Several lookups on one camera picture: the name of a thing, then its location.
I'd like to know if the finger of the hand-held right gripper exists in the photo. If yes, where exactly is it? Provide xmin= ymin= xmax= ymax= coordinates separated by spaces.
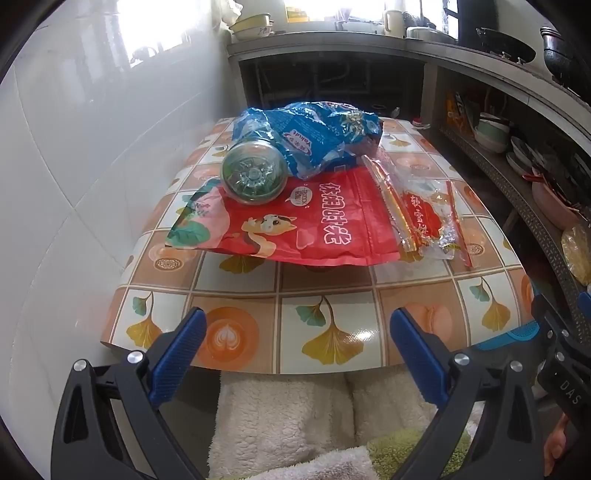
xmin=530 ymin=290 xmax=591 ymax=370

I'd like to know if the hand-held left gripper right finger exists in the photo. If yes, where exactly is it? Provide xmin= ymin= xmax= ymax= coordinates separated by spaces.
xmin=390 ymin=308 xmax=543 ymax=480

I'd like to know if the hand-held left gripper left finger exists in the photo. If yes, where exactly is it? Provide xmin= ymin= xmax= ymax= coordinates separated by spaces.
xmin=51 ymin=307 xmax=208 ymax=480

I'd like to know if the clear wrapper with red print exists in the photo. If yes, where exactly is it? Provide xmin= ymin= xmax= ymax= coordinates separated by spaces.
xmin=397 ymin=178 xmax=475 ymax=269

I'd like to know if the clear wrapper with orange stripes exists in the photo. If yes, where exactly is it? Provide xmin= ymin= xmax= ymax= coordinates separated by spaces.
xmin=362 ymin=154 xmax=423 ymax=265

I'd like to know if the red snack bag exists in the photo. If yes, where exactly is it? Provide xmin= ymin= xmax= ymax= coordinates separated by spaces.
xmin=166 ymin=167 xmax=402 ymax=268

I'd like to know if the green plastic bottle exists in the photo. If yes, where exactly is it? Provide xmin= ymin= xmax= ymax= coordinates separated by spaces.
xmin=221 ymin=140 xmax=286 ymax=205

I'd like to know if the blue plastic bag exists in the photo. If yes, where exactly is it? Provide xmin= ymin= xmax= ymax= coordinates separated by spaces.
xmin=231 ymin=100 xmax=385 ymax=182

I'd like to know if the person's right hand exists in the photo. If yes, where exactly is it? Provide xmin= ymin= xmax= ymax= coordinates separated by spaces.
xmin=544 ymin=414 xmax=570 ymax=478

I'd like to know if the blue plastic item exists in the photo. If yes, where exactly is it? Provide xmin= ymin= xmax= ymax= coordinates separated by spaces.
xmin=475 ymin=322 xmax=540 ymax=352

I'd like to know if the yellow plastic bag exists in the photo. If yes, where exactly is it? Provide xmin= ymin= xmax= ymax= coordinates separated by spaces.
xmin=561 ymin=224 xmax=591 ymax=288

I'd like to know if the white fluffy towel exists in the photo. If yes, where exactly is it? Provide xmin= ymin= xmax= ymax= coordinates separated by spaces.
xmin=208 ymin=369 xmax=485 ymax=480

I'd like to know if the pink basin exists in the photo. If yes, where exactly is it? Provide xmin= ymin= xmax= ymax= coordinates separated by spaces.
xmin=531 ymin=175 xmax=581 ymax=230

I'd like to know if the perforated metal shelf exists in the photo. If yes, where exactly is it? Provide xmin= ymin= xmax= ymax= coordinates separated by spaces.
xmin=438 ymin=124 xmax=591 ymax=319

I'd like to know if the stack of white plates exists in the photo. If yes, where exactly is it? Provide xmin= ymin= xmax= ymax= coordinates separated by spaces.
xmin=505 ymin=136 xmax=537 ymax=177

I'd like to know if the stack of green bowls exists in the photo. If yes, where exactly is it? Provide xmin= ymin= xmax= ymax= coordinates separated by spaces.
xmin=475 ymin=113 xmax=512 ymax=153

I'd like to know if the orange packet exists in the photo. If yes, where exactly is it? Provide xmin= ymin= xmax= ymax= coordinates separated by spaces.
xmin=444 ymin=92 xmax=468 ymax=133

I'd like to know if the black iron pot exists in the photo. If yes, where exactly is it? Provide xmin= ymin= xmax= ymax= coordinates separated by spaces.
xmin=540 ymin=27 xmax=585 ymax=86

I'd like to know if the black wok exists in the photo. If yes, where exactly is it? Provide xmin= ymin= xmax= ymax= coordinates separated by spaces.
xmin=475 ymin=28 xmax=537 ymax=64

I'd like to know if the concrete kitchen counter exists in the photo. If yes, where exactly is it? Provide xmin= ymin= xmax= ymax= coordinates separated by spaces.
xmin=226 ymin=31 xmax=591 ymax=153

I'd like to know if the metal pot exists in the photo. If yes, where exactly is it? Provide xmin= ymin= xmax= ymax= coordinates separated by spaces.
xmin=406 ymin=25 xmax=456 ymax=45

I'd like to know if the yellow enamel basin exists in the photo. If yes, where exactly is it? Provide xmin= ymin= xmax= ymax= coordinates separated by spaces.
xmin=230 ymin=13 xmax=274 ymax=38

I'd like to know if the window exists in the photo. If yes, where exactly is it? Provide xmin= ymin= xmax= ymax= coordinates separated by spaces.
xmin=281 ymin=0 xmax=458 ymax=28

